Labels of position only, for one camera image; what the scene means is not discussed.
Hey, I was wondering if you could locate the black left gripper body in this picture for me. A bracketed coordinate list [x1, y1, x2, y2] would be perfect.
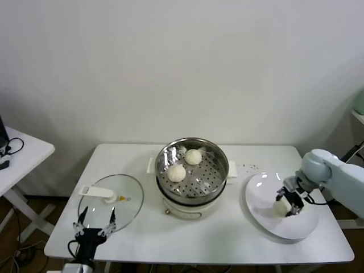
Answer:
[75, 227, 110, 263]

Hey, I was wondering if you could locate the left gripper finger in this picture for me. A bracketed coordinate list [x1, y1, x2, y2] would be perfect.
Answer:
[98, 207, 117, 237]
[72, 206, 89, 237]

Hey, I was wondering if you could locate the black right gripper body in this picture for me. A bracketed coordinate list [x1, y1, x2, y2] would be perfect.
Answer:
[285, 189, 305, 212]

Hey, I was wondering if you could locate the white steamed baozi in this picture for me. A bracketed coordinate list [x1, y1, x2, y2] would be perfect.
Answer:
[184, 149, 202, 166]
[272, 200, 292, 218]
[167, 165, 187, 183]

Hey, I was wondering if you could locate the perforated stainless steamer basket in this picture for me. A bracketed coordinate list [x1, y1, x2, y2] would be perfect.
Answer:
[155, 138, 229, 201]

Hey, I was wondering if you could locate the white oval plate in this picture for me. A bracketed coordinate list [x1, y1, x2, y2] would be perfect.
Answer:
[244, 172, 320, 240]

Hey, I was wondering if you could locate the white side table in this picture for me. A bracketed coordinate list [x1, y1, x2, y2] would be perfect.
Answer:
[338, 109, 364, 230]
[0, 126, 55, 238]

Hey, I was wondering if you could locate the cream electric cooking pot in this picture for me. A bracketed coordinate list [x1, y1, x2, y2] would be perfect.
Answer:
[146, 158, 239, 222]

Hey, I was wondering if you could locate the pale green appliance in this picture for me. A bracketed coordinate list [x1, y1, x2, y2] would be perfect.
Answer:
[354, 89, 364, 116]

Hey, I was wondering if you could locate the dark laptop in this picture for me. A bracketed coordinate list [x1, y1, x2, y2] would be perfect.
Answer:
[0, 118, 9, 148]

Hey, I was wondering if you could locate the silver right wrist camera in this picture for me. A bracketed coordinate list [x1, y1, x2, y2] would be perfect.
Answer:
[284, 176, 299, 191]

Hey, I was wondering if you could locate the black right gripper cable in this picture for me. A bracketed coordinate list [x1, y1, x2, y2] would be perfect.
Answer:
[303, 193, 336, 206]

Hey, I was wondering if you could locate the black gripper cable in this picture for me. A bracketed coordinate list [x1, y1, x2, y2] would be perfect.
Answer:
[67, 240, 80, 261]
[303, 193, 336, 206]

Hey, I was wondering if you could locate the glass lid with white handle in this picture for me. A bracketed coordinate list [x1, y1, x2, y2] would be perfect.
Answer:
[77, 173, 144, 235]

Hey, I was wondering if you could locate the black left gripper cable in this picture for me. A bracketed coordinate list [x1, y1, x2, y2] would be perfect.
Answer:
[67, 240, 80, 261]

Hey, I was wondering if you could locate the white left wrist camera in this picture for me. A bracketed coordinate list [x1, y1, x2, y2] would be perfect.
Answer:
[63, 263, 83, 273]

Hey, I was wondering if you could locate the white floor cable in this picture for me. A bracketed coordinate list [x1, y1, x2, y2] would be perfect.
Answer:
[13, 241, 46, 258]

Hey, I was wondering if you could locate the black power adapter cable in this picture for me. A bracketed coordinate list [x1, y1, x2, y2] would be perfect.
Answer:
[340, 142, 364, 164]

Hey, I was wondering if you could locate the thin black looped cable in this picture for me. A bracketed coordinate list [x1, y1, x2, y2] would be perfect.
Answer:
[4, 138, 24, 156]

